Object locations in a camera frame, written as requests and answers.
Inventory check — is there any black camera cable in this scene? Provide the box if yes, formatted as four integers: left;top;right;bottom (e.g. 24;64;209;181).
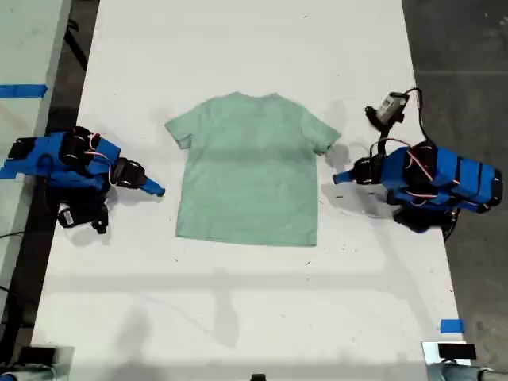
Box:
396;87;437;148
33;154;56;215

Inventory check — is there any pale side table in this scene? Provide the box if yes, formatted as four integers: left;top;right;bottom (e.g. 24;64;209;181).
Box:
0;0;75;318

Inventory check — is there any black labelled camera box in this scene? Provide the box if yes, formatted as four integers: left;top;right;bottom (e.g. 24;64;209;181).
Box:
57;200;90;229

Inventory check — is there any black stand leg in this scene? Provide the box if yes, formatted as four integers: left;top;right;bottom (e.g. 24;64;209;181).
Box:
63;17;90;72

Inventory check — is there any grey black camera box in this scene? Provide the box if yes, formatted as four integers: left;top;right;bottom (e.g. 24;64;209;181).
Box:
376;91;410;124

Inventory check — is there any black base cable loop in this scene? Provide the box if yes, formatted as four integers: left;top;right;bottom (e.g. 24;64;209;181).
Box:
442;206;464;242

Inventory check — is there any square blue tape piece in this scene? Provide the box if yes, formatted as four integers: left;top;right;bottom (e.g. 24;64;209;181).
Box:
440;318;465;334

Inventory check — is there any small black box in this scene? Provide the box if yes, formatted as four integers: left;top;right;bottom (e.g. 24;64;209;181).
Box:
17;346;59;364
437;343;477;361

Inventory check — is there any long blue tape strip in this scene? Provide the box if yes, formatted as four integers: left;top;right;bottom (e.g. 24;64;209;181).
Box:
0;83;49;99

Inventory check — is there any pale green T-shirt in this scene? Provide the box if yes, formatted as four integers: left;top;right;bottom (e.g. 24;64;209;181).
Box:
164;91;342;248

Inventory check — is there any grey blue tube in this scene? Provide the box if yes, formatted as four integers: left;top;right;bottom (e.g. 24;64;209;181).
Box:
426;361;508;381
0;367;60;381

